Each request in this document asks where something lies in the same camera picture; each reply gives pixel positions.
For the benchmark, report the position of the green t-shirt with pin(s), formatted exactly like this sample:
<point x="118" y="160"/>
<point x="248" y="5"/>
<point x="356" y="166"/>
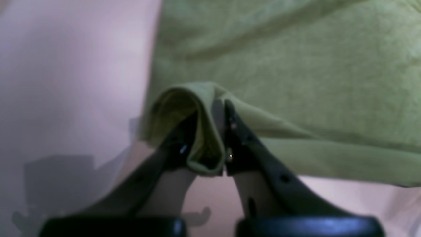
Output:
<point x="331" y="87"/>

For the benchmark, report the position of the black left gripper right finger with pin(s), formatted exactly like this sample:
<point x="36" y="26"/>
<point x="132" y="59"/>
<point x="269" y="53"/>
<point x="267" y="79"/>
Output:
<point x="275" y="202"/>

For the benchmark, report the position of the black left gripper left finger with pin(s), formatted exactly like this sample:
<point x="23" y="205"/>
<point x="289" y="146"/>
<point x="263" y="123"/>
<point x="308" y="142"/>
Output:
<point x="118" y="214"/>

